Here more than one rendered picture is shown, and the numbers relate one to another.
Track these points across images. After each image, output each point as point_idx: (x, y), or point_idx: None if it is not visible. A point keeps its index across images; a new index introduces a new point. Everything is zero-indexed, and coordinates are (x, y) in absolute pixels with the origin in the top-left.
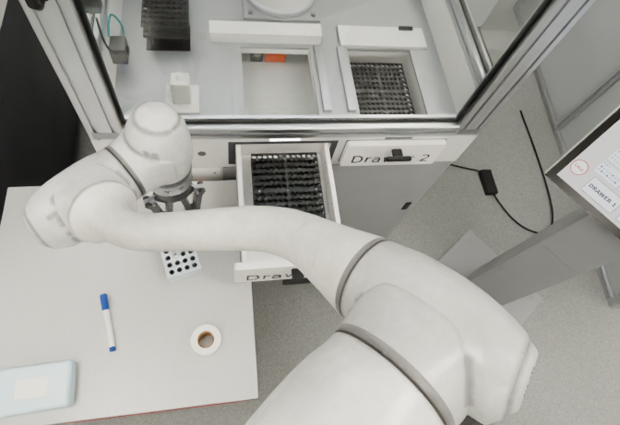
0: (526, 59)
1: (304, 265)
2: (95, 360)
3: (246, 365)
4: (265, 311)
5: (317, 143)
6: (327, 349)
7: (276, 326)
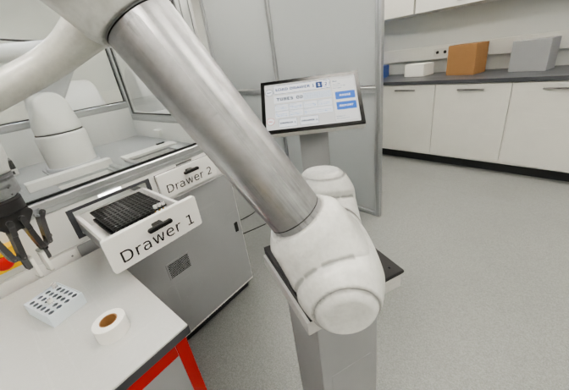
0: None
1: (63, 22)
2: None
3: (162, 315)
4: (207, 387)
5: (137, 190)
6: None
7: (224, 389)
